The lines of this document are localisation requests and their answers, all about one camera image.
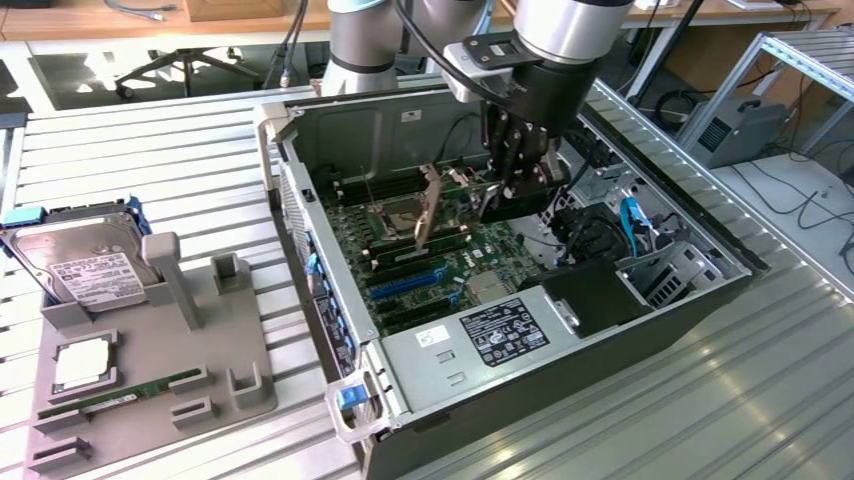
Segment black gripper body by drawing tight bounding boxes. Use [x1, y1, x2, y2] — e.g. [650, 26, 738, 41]
[498, 57, 602, 140]

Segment graphics card with metal bracket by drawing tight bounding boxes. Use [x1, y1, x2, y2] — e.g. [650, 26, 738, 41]
[411, 162, 574, 253]

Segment green motherboard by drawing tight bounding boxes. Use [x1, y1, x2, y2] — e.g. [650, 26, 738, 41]
[323, 167, 546, 336]

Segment grey metal drive cage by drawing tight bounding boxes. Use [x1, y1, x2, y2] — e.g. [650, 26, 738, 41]
[497, 114, 653, 266]

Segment black RAM slot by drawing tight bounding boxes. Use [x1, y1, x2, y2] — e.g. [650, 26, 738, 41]
[331, 172, 429, 194]
[337, 182, 434, 205]

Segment black slanted pole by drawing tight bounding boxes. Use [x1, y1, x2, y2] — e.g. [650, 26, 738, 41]
[624, 0, 708, 99]

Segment thin locking lever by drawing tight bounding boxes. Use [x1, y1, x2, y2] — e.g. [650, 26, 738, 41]
[358, 163, 377, 207]

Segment CPU socket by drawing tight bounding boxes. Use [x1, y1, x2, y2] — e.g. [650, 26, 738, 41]
[370, 197, 429, 241]

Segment silver chipset heatsink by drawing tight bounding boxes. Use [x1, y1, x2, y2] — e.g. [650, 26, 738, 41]
[466, 271, 517, 302]

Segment green RAM stick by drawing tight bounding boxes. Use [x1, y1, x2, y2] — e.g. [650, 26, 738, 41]
[371, 234, 473, 270]
[36, 368, 203, 420]

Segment black expansion slot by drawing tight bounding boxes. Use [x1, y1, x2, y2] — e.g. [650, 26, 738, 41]
[363, 257, 447, 287]
[379, 295, 462, 329]

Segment grey computer box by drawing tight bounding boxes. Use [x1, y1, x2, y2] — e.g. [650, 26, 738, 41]
[678, 97, 794, 170]

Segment wooden office desk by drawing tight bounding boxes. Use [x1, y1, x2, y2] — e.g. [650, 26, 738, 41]
[0, 0, 334, 115]
[620, 0, 844, 96]

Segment grey metal disk bay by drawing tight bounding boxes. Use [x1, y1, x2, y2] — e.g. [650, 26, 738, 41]
[617, 242, 753, 309]

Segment grey power supply unit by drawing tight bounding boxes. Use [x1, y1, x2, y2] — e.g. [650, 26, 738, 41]
[363, 294, 582, 419]

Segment grey office chair base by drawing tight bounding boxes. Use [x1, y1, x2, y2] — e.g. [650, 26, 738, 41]
[113, 47, 263, 100]

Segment black open PC case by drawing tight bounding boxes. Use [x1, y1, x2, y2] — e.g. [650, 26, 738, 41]
[257, 72, 773, 480]

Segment silver hard disk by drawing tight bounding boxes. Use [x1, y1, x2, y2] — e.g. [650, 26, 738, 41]
[0, 212, 166, 314]

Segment grey parts rack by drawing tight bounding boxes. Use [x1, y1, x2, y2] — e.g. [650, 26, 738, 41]
[23, 232, 279, 476]

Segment blue disk carrier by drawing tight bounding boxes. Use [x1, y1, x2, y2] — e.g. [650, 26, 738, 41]
[0, 194, 155, 261]

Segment silver CPU chip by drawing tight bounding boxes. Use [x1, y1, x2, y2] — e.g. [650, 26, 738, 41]
[52, 339, 115, 386]

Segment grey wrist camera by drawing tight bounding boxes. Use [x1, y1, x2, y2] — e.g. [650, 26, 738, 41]
[442, 32, 548, 105]

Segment black coiled cable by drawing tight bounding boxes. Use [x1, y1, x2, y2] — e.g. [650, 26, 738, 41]
[656, 88, 701, 127]

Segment black power wire bundle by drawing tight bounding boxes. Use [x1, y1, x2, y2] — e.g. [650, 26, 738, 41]
[553, 207, 633, 264]

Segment blue data wire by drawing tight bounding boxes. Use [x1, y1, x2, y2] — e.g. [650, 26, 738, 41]
[618, 195, 648, 261]

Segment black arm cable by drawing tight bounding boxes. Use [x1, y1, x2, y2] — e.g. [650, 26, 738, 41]
[278, 0, 516, 109]

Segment aluminium profile frame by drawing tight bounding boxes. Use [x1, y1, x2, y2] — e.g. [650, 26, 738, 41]
[674, 27, 854, 157]

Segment black loose cable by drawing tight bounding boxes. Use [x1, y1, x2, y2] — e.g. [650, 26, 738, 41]
[730, 149, 854, 236]

